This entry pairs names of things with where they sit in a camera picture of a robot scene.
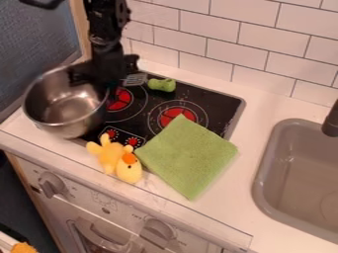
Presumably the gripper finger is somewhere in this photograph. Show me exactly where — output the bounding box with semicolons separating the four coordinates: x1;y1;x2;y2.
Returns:
65;64;93;85
121;72;149;88

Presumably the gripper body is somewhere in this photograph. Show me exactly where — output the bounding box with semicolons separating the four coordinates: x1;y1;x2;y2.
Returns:
85;45;141;95

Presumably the silver pot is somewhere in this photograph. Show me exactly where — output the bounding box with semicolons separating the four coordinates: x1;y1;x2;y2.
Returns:
21;64;113;140

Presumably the green toy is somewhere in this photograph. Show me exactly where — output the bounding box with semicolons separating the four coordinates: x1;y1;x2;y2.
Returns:
146;77;179;93

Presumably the toy stove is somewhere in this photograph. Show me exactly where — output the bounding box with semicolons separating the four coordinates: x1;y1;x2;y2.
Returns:
80;70;247;150

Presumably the yellow plush duck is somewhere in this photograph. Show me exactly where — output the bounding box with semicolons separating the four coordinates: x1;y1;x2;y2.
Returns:
84;132;144;185

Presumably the green cloth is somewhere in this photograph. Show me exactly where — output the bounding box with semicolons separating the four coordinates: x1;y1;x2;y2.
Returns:
132;114;241;202

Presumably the yellow toy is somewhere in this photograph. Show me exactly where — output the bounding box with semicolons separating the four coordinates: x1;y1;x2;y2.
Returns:
9;241;41;253

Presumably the toy sink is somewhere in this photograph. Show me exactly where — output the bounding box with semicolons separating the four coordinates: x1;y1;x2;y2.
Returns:
250;118;338;245

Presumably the tap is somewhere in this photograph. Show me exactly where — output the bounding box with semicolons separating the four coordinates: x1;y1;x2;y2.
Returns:
319;98;338;138

